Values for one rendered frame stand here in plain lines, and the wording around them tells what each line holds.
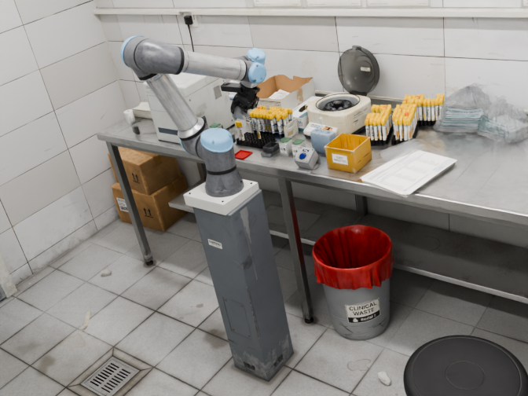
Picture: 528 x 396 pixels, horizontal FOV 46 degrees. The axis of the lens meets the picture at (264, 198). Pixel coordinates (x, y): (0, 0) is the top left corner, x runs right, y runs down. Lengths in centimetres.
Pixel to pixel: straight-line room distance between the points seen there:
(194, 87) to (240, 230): 78
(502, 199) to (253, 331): 114
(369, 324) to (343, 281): 29
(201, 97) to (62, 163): 142
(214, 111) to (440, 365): 162
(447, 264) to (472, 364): 106
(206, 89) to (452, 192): 125
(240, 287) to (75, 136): 192
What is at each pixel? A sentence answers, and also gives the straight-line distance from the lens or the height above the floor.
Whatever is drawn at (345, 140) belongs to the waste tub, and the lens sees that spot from 256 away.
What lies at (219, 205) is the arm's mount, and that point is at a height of 91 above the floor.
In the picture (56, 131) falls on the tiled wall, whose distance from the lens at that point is 400.
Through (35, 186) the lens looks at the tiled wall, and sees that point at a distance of 398.
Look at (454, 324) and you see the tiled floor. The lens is 303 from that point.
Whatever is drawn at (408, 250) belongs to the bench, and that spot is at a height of 27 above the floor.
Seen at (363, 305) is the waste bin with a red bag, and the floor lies 22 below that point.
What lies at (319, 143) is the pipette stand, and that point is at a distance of 260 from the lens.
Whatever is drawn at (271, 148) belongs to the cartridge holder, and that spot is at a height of 91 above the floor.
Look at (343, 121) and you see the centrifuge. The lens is 269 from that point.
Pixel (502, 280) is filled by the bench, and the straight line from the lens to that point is 285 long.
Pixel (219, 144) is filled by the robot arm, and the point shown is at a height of 112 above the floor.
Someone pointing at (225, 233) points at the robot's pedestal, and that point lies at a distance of 239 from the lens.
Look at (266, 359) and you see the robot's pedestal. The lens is 277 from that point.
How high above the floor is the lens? 203
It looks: 29 degrees down
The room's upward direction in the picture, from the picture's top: 11 degrees counter-clockwise
